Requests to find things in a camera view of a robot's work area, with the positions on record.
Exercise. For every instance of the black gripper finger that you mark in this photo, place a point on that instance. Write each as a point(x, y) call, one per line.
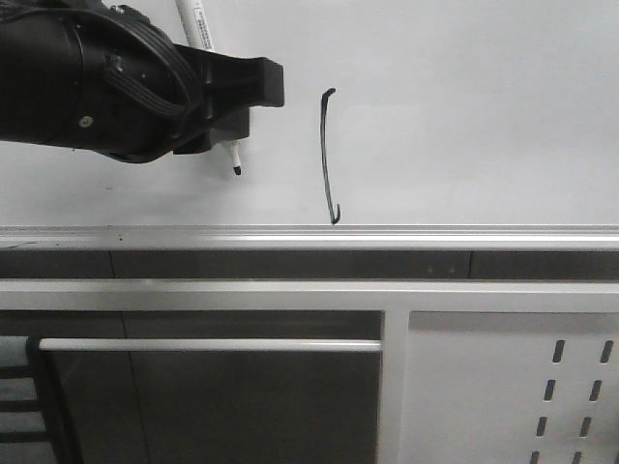
point(229, 127)
point(228, 82)

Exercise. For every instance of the white perforated metal panel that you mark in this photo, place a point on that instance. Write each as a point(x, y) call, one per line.
point(511, 388)

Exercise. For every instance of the white whiteboard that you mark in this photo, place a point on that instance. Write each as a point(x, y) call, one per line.
point(447, 123)

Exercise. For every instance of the white horizontal bar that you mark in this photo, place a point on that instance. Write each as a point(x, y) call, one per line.
point(210, 345)

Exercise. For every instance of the white metal rack frame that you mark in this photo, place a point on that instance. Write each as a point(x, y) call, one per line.
point(397, 300)

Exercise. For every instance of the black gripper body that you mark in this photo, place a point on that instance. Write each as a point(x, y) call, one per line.
point(82, 75)

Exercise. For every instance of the white whiteboard marker pen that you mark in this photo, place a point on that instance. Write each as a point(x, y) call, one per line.
point(194, 21)

